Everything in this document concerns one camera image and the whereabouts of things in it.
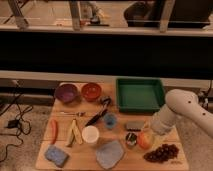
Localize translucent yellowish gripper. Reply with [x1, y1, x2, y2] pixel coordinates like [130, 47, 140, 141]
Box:
[142, 122, 155, 147]

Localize orange apple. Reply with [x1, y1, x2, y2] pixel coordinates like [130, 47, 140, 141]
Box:
[137, 132, 152, 149]

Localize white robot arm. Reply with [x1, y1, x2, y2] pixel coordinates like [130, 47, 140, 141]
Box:
[144, 89, 213, 149]

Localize small metal cup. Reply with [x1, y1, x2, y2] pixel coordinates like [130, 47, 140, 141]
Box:
[125, 132, 137, 148]

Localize blue plastic cup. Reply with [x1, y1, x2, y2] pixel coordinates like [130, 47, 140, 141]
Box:
[103, 113, 117, 130]

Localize white plastic cup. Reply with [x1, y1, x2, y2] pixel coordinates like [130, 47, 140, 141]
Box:
[82, 126, 100, 145]

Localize grey sponge block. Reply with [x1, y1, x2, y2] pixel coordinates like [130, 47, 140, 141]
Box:
[125, 121, 145, 131]

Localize bunch of dark grapes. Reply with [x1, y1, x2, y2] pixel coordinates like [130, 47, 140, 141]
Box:
[143, 144, 179, 163]

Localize green plastic tray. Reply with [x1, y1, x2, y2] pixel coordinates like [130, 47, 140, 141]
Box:
[116, 78, 165, 113]

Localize light blue cloth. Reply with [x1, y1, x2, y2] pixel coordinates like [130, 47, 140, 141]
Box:
[96, 140, 125, 169]

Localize wooden board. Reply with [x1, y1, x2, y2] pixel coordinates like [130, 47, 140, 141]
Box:
[36, 83, 189, 171]

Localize red bowl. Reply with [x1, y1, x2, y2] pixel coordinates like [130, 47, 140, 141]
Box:
[81, 83, 102, 102]

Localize metal fork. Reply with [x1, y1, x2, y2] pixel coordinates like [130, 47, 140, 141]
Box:
[60, 111, 85, 117]

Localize purple bowl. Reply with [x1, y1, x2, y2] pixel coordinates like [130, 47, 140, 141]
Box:
[54, 84, 78, 103]

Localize blue sponge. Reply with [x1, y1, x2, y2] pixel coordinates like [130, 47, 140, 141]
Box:
[44, 145, 69, 168]

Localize black handled kitchen tool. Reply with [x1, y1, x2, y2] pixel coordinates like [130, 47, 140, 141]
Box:
[86, 96, 112, 126]

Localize black power cable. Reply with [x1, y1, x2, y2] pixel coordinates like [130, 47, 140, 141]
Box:
[0, 79, 34, 164]

